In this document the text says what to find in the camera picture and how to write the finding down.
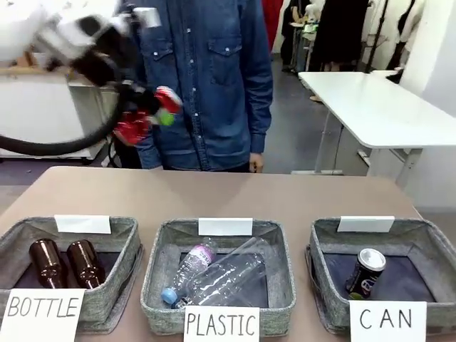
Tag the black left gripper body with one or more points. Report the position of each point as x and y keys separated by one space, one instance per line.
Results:
x=140 y=98

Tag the red drink can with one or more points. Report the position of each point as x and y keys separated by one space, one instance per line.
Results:
x=132 y=130

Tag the small plastic bottle purple label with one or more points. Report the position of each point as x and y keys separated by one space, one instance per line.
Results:
x=192 y=263

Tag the brown glass bottle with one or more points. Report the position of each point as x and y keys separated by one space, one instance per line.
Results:
x=85 y=263
x=46 y=263

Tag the large clear plastic bottle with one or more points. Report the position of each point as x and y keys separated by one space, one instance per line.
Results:
x=235 y=274

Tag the dark printed drink can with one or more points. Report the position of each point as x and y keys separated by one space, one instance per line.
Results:
x=367 y=270

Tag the grey fabric basket plastic sign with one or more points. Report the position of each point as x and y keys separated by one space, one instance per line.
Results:
x=160 y=249

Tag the grey fabric basket bottle sign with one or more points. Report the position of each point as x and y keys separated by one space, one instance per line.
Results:
x=121 y=249

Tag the grey fabric basket can sign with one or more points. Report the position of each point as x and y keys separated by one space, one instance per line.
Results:
x=320 y=249

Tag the white paper sign CAN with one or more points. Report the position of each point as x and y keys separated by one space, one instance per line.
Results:
x=386 y=320

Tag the person's left hand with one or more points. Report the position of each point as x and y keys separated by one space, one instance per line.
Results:
x=256 y=162

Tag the person in denim shirt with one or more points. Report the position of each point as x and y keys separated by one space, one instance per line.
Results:
x=213 y=89

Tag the black backpack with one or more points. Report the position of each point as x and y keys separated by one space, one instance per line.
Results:
x=121 y=156

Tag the white cabinet wooden top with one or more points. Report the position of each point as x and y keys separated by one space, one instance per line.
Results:
x=35 y=107

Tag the blank white card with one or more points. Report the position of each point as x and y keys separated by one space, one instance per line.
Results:
x=366 y=223
x=225 y=226
x=82 y=224

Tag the background person in black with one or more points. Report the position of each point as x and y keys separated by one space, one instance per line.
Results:
x=338 y=35

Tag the white folding table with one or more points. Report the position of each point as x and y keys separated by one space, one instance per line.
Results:
x=374 y=107

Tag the white paper sign PLASTIC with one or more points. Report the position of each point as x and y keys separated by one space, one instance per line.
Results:
x=221 y=324

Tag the black tripod pole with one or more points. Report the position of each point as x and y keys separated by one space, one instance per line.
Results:
x=377 y=35

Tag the white paper sign BOTTLE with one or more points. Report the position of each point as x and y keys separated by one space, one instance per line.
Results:
x=39 y=313

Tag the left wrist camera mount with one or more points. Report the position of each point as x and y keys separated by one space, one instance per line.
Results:
x=147 y=17

